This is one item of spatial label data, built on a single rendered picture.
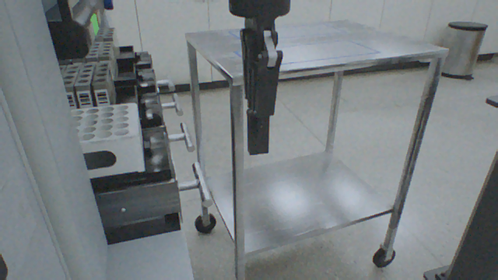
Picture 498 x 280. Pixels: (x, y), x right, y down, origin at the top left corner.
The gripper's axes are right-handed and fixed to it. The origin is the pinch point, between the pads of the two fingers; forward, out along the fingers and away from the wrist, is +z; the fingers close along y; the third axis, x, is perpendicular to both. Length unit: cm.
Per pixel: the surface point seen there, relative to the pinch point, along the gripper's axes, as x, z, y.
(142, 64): -17.9, 0.2, -38.4
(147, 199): -15.9, 2.9, 8.5
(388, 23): 181, 40, -242
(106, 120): -20.0, -4.8, 1.2
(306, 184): 32, 54, -53
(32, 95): -20.2, -15.6, 19.9
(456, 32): 233, 45, -217
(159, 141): -14.1, -0.2, -0.2
